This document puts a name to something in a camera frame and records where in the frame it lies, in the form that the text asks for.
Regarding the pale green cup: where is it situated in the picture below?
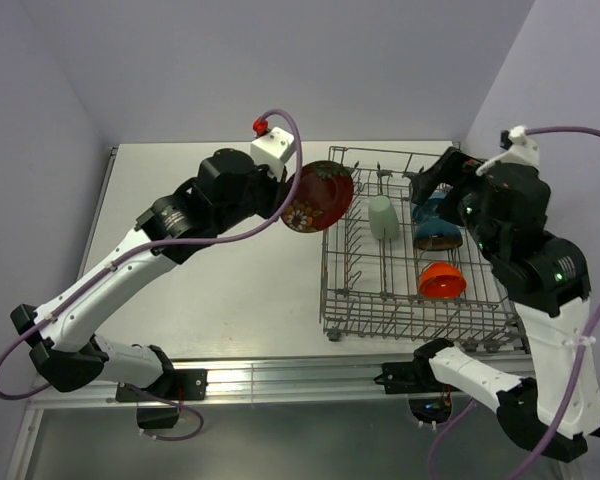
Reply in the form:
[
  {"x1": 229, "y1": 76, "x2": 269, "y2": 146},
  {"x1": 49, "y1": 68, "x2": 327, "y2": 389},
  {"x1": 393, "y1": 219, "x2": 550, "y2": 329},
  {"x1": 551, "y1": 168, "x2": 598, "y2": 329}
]
[{"x1": 367, "y1": 195, "x2": 399, "y2": 240}]

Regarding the aluminium frame rail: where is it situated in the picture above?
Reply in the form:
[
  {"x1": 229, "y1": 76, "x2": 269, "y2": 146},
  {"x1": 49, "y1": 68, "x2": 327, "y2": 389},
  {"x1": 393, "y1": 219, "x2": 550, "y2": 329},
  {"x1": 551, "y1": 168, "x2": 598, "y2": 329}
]
[{"x1": 27, "y1": 357, "x2": 554, "y2": 409}]

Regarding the dark teal floral bowl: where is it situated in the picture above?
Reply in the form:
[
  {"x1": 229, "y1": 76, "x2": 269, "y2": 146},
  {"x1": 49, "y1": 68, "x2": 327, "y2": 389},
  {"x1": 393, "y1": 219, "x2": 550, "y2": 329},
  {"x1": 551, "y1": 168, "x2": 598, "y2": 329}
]
[{"x1": 413, "y1": 218, "x2": 463, "y2": 251}]

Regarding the orange bowl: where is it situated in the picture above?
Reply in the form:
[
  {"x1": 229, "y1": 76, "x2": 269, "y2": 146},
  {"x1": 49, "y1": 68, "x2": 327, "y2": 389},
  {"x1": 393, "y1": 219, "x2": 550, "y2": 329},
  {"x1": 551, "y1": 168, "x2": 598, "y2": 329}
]
[{"x1": 419, "y1": 262, "x2": 467, "y2": 299}]

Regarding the light blue ceramic bowl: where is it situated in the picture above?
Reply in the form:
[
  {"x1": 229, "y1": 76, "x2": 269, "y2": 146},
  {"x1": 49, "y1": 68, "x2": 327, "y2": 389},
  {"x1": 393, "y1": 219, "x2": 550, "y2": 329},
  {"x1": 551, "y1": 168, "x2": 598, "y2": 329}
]
[{"x1": 411, "y1": 195, "x2": 454, "y2": 228}]

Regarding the red floral plate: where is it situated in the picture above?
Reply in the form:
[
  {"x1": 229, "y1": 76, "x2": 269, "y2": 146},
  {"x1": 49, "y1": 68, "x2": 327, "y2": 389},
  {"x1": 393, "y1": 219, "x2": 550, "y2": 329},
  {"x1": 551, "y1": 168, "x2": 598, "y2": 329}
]
[{"x1": 281, "y1": 160, "x2": 354, "y2": 234}]

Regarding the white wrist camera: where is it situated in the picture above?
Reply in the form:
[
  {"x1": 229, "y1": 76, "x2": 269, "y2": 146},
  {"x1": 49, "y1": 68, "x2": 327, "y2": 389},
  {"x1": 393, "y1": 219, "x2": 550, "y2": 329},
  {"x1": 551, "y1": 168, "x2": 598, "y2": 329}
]
[
  {"x1": 476, "y1": 125, "x2": 539, "y2": 176},
  {"x1": 249, "y1": 118, "x2": 296, "y2": 181}
]

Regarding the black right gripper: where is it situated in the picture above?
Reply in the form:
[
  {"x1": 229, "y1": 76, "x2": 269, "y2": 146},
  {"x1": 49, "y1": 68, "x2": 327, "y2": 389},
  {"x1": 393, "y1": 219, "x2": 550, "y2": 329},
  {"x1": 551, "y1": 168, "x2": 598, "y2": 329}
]
[{"x1": 410, "y1": 145, "x2": 503, "y2": 261}]

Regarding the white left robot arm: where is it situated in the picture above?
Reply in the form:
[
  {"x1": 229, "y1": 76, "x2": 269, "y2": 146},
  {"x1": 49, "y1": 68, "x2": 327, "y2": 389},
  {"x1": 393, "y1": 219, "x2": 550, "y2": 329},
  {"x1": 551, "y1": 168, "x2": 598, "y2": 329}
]
[{"x1": 11, "y1": 146, "x2": 295, "y2": 399}]

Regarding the grey wire dish rack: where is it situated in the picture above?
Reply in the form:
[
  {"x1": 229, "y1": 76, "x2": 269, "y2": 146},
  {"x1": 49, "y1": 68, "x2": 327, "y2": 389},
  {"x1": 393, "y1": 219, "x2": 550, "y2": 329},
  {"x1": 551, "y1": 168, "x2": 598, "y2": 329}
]
[{"x1": 319, "y1": 146, "x2": 527, "y2": 354}]

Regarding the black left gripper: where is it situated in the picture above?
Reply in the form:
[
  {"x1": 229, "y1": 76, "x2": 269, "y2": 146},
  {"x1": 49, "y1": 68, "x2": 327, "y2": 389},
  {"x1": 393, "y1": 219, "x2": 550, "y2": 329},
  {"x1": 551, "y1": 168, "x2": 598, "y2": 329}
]
[{"x1": 214, "y1": 156, "x2": 289, "y2": 235}]

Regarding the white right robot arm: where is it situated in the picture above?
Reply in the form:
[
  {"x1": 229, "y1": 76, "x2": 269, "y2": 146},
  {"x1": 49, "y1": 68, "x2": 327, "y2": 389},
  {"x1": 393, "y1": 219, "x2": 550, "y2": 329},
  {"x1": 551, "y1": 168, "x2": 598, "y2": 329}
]
[{"x1": 376, "y1": 148, "x2": 600, "y2": 463}]

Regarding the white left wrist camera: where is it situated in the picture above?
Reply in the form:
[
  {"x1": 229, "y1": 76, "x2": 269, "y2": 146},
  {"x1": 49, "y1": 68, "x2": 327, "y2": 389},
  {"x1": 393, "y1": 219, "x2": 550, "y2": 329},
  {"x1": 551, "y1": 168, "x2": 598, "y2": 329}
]
[{"x1": 249, "y1": 118, "x2": 296, "y2": 181}]

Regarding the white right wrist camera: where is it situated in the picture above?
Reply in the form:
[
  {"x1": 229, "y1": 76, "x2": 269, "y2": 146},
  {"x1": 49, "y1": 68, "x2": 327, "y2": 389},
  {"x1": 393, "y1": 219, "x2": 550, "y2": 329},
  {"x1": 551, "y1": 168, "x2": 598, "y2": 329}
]
[{"x1": 476, "y1": 125, "x2": 539, "y2": 176}]

